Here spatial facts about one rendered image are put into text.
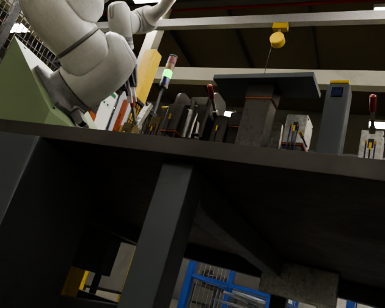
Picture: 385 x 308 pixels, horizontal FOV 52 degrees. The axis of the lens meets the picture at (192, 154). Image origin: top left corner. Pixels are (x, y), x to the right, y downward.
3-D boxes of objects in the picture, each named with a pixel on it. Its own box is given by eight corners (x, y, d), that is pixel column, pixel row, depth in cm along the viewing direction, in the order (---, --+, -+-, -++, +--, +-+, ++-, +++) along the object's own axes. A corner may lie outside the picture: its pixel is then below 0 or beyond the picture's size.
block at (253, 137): (254, 211, 129) (281, 94, 143) (246, 203, 123) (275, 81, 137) (227, 206, 134) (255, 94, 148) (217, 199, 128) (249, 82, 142)
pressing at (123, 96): (115, 151, 218) (134, 99, 229) (102, 142, 209) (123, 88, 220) (114, 151, 219) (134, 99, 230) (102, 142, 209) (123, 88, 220)
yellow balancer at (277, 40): (273, 95, 395) (289, 27, 423) (271, 90, 387) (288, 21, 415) (258, 95, 402) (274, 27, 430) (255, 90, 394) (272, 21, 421)
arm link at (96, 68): (91, 115, 120) (149, 72, 120) (50, 66, 113) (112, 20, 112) (91, 102, 135) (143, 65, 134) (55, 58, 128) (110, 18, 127)
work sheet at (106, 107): (102, 137, 249) (118, 95, 259) (79, 120, 231) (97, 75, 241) (100, 137, 250) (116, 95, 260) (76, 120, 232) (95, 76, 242)
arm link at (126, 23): (123, 38, 171) (142, 35, 181) (118, 0, 166) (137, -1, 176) (105, 40, 176) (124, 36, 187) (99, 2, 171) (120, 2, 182)
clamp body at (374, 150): (373, 245, 125) (385, 142, 137) (370, 236, 116) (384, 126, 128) (348, 241, 129) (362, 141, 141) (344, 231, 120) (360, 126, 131)
